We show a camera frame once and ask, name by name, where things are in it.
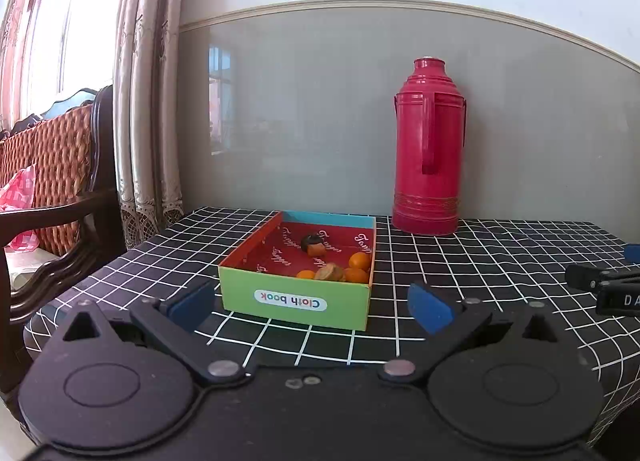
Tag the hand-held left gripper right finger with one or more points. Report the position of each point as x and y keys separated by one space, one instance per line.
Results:
x=430 y=308

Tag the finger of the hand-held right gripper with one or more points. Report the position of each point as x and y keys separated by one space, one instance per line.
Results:
x=595 y=276
x=633 y=253

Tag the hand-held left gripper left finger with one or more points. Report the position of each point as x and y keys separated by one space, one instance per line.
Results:
x=192 y=303

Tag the small orange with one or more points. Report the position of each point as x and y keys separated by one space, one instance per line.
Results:
x=360 y=260
x=356 y=275
x=306 y=274

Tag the colourful cardboard box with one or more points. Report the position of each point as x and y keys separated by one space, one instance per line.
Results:
x=295 y=298

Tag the brown fruit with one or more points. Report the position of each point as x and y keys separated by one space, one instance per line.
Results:
x=330 y=271

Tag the orange fruit with dark top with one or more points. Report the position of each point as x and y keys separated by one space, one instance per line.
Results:
x=314 y=244

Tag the black white checked tablecloth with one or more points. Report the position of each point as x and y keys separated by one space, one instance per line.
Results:
x=475 y=261

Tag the dark wooden armchair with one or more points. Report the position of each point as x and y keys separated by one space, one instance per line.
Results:
x=90 y=221

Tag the red thermos flask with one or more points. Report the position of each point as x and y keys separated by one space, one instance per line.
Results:
x=425 y=166

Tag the white seat cushion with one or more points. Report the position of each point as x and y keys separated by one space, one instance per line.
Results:
x=27 y=271

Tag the orange woven chair cushion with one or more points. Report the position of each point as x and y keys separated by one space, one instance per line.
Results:
x=60 y=171

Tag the beige curtain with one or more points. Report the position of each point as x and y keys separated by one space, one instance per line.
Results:
x=150 y=116

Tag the pink plastic bag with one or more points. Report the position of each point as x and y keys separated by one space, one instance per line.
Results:
x=17 y=201

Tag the window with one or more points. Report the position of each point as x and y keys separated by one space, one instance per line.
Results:
x=65 y=26

